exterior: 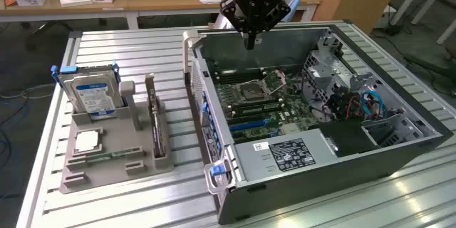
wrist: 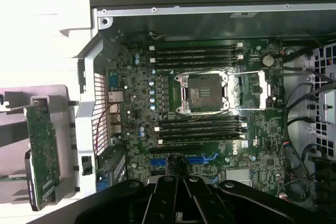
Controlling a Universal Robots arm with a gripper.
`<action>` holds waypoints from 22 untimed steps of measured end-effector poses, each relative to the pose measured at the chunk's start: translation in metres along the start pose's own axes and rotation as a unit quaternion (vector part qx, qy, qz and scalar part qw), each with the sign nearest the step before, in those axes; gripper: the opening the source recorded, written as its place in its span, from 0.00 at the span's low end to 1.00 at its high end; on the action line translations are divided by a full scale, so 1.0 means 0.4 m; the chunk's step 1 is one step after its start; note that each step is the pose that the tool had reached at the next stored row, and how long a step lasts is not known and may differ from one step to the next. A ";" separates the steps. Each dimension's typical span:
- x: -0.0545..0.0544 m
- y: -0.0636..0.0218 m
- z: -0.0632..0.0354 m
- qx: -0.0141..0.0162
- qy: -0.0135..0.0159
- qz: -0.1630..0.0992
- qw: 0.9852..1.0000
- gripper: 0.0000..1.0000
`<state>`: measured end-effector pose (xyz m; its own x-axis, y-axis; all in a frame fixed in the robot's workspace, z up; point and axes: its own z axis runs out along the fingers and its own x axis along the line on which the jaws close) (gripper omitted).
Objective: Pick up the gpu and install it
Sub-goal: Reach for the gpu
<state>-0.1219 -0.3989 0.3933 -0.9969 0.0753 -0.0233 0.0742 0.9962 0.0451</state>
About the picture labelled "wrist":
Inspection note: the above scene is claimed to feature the silver chipset heatsink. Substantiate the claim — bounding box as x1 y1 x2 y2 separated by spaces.
225 168 250 187

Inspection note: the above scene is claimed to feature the green motherboard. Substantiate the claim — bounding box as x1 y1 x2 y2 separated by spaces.
104 37 286 199

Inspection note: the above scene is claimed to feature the metal socket cover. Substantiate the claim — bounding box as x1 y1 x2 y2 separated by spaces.
227 70 271 111

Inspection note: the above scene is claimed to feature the red black twisted wire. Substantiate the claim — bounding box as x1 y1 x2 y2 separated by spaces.
94 102 122 154

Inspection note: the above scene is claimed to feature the metal disk bay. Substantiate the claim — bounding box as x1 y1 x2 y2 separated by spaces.
311 41 336 162

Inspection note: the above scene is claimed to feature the silver coin battery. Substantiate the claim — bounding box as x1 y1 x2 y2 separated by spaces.
261 55 274 67

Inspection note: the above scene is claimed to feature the grey parts rack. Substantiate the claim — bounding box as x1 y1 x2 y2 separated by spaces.
0 84 81 213

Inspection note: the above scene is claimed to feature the black open PC case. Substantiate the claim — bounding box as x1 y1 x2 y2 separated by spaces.
59 0 336 224

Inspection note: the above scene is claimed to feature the black RAM slot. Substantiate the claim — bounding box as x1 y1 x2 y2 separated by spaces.
155 123 248 130
149 42 244 49
160 129 244 136
154 61 237 68
154 48 238 55
160 118 244 124
150 55 244 62

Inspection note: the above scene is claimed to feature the CPU socket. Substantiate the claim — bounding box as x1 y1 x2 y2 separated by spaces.
174 71 229 116

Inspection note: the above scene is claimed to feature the long black expansion slot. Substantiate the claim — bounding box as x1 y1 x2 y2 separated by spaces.
149 144 203 154

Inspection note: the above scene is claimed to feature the blue expansion slot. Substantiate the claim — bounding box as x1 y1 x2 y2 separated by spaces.
150 155 219 167

